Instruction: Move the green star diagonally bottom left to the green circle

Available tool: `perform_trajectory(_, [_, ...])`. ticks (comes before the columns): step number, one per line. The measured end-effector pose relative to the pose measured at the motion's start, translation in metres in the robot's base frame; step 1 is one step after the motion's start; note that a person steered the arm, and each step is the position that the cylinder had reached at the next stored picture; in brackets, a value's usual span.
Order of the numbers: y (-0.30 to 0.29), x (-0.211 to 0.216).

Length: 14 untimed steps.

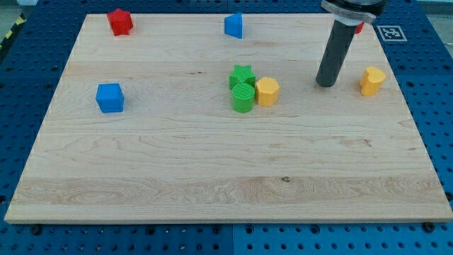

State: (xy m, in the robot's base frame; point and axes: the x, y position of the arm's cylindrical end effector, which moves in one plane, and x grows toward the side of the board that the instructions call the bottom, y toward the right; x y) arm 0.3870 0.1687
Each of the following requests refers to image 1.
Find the yellow heart block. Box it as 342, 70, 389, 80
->
360, 66, 386, 96

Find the red block behind tool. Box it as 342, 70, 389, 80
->
355, 22, 365, 34

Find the blue cube block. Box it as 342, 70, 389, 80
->
96, 83, 125, 113

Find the white fiducial marker tag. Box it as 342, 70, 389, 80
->
377, 25, 407, 42

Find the blue triangle block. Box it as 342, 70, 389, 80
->
224, 12, 243, 39

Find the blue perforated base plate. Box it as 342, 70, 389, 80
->
1, 0, 452, 254

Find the yellow hexagon block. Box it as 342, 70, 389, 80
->
255, 77, 280, 107

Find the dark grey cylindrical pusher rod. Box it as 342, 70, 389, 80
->
315, 21, 357, 87

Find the wooden board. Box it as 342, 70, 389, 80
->
5, 14, 452, 224

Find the red star block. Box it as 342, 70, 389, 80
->
107, 8, 134, 36

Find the green cylinder block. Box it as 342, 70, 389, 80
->
232, 83, 255, 113

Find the green star block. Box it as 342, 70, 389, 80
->
229, 64, 256, 90

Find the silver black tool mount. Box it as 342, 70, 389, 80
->
321, 0, 387, 26

